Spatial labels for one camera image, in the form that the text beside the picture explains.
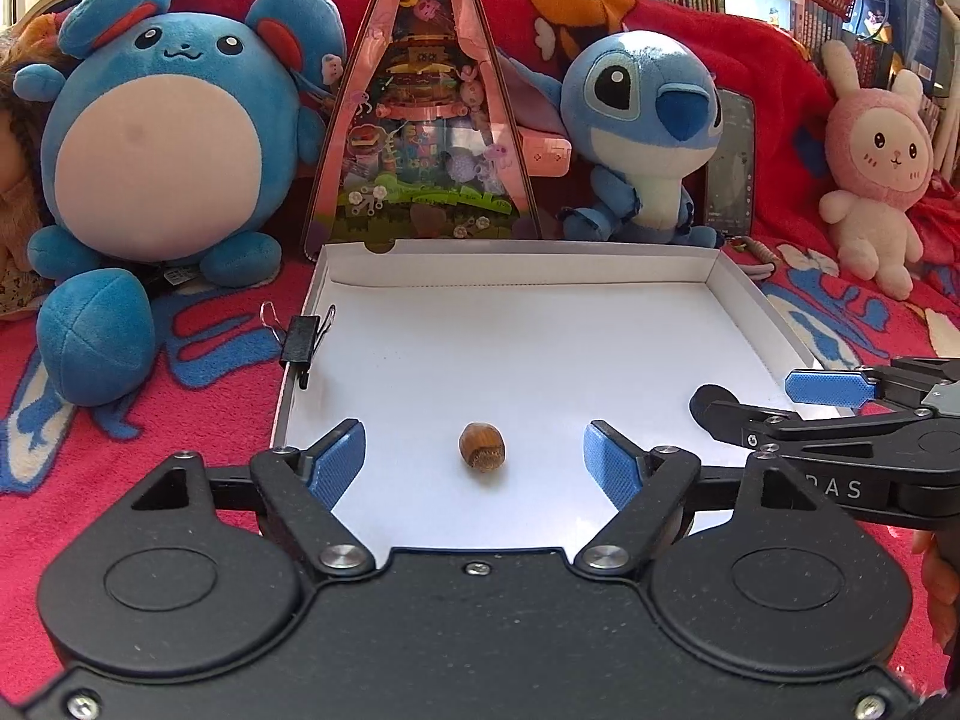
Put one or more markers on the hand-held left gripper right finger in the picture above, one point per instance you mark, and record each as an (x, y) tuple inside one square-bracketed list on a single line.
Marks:
[(611, 469)]

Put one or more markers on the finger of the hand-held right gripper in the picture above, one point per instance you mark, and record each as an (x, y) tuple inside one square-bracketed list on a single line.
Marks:
[(724, 409), (829, 387)]

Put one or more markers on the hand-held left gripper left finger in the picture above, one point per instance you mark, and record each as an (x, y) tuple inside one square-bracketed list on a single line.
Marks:
[(341, 461)]

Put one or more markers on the brown hazelnut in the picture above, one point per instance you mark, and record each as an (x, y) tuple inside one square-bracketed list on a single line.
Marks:
[(482, 446)]

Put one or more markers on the white cardboard box tray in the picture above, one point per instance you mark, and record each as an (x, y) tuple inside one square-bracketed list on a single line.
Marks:
[(525, 345)]

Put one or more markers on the person's right hand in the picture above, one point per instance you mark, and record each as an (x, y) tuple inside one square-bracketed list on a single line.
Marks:
[(945, 585)]

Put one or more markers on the black binder clip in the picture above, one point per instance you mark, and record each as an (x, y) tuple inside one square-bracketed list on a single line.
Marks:
[(300, 341)]

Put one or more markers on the red printed blanket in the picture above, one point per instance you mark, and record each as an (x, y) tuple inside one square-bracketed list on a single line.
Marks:
[(210, 405)]

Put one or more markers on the pink bunny plush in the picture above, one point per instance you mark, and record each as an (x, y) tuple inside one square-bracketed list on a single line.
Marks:
[(877, 150)]

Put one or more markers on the black smartphone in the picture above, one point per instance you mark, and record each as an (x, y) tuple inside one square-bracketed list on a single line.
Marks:
[(731, 165)]

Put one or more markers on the blue alien plush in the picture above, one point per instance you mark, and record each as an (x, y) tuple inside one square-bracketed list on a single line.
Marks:
[(637, 105)]

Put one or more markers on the round blue mouse plush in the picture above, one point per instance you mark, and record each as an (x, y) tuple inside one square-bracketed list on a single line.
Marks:
[(150, 150)]

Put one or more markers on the triangular diorama toy box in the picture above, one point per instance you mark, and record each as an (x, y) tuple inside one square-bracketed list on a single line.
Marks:
[(427, 90)]

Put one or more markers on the blue printed box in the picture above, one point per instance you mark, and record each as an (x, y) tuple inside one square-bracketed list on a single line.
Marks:
[(889, 7)]

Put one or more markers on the brown-haired doll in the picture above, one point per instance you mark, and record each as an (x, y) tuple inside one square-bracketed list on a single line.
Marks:
[(15, 187)]

